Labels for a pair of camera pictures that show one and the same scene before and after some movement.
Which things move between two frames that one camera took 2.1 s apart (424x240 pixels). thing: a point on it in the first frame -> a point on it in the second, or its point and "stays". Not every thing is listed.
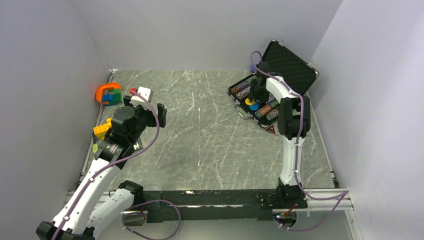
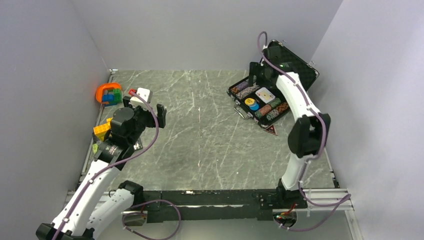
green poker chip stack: (274, 104) stays
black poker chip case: (297, 72) stays
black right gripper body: (258, 93) -> (259, 69)
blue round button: (254, 107) stays
